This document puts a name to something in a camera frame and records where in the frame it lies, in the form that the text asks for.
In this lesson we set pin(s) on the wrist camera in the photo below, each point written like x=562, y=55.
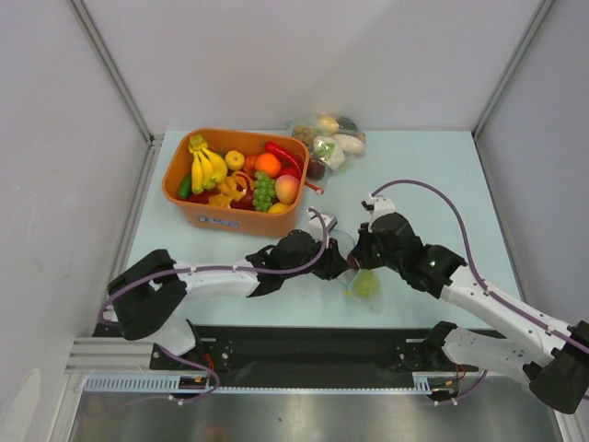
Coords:
x=377, y=206
x=320, y=224

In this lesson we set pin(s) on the green fake grapes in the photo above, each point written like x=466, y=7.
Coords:
x=264, y=195

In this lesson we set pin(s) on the yellow fake banana bunch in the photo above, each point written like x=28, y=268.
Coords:
x=208, y=168

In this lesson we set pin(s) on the green fake pear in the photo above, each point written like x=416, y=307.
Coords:
x=365, y=284

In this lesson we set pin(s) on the yellow fake apple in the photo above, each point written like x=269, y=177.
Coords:
x=234, y=160

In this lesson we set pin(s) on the red fake apple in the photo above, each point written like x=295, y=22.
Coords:
x=290, y=171

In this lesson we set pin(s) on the red fake chili pepper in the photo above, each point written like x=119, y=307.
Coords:
x=286, y=155

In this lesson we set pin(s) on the fake peach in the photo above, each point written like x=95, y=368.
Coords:
x=286, y=188

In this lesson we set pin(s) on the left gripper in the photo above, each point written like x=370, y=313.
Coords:
x=333, y=263

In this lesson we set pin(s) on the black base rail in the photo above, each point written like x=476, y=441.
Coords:
x=318, y=359

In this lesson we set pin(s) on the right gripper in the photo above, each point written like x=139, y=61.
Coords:
x=368, y=250

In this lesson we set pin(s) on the fake lemon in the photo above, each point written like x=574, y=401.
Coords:
x=278, y=208

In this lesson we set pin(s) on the orange plastic bin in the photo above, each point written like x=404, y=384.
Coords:
x=232, y=219

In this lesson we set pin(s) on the dark red fake plum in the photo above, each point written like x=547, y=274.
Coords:
x=315, y=170

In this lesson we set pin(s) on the clear zip top bag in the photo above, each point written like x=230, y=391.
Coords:
x=346, y=243

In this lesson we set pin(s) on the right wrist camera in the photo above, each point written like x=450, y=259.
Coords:
x=377, y=206

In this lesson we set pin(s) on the fake orange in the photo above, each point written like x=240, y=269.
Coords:
x=269, y=164

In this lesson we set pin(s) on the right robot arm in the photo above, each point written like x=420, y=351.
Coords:
x=547, y=355

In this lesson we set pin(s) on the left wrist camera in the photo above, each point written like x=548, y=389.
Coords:
x=320, y=224

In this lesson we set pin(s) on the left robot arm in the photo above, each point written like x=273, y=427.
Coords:
x=154, y=300

